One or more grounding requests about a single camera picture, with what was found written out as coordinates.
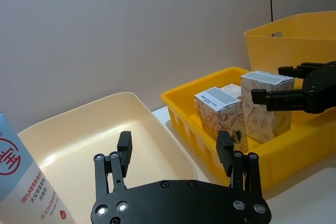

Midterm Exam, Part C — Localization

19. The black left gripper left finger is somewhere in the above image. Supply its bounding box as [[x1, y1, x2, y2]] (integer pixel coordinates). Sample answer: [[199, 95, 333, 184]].
[[93, 131, 133, 201]]

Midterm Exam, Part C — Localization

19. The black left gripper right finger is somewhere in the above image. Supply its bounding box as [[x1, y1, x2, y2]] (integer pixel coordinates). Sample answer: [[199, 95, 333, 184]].
[[215, 131, 263, 198]]

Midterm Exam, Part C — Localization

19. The cream plastic tray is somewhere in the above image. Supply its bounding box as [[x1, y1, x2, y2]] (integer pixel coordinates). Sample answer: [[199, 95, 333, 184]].
[[17, 92, 198, 223]]

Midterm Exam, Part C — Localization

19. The tall yellow plastic bin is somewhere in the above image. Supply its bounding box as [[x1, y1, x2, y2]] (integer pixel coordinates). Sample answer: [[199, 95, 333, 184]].
[[243, 10, 336, 91]]

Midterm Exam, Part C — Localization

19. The white and blue tube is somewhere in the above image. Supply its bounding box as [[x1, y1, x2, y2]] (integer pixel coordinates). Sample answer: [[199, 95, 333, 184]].
[[0, 112, 77, 224]]

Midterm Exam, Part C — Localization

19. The short white leaf-print carton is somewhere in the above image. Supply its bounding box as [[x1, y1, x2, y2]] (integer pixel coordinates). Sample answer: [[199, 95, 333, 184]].
[[194, 87, 249, 154]]

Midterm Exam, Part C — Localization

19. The beige leaf-print carton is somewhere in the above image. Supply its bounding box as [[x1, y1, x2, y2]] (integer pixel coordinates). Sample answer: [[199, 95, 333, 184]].
[[219, 83, 243, 102]]

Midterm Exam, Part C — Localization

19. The shallow yellow plastic basket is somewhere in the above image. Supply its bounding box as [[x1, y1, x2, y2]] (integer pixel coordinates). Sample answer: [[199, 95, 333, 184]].
[[160, 66, 336, 192]]

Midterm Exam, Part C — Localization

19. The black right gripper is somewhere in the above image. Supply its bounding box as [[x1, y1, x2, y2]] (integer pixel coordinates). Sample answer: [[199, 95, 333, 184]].
[[250, 61, 336, 115]]

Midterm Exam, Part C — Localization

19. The tall white leaf-print carton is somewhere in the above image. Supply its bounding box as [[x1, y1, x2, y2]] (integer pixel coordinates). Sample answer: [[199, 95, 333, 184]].
[[240, 70, 295, 145]]

